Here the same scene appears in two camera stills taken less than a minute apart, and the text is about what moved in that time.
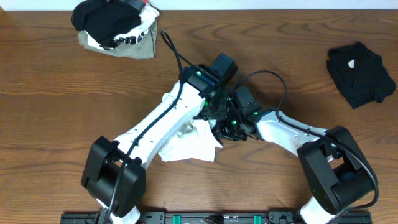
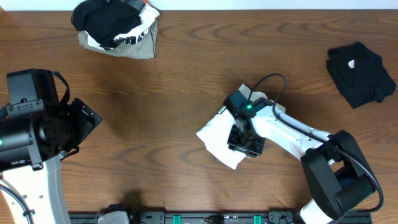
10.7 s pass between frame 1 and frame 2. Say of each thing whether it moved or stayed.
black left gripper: moved
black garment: stayed
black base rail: stayed
